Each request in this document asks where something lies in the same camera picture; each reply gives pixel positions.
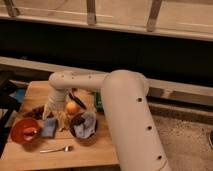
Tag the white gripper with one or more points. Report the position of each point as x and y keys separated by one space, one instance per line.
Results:
x=56 y=101

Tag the blue sponge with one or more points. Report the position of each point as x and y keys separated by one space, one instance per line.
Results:
x=49 y=128

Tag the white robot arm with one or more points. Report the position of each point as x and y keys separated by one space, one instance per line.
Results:
x=123 y=95

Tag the bunch of dark grapes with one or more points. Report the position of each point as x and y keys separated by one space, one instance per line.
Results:
x=36 y=113

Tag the orange apple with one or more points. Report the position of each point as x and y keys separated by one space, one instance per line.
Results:
x=72 y=108

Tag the purple bowl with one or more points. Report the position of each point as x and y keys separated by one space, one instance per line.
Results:
x=75 y=125

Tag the red item in bowl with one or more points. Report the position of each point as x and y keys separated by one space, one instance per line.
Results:
x=31 y=131

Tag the orange red bowl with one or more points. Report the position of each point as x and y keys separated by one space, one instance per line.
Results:
x=17 y=135

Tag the grey blue cloth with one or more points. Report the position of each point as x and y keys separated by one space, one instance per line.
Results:
x=86 y=126

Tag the green plastic tray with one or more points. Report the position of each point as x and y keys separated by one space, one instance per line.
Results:
x=97 y=102

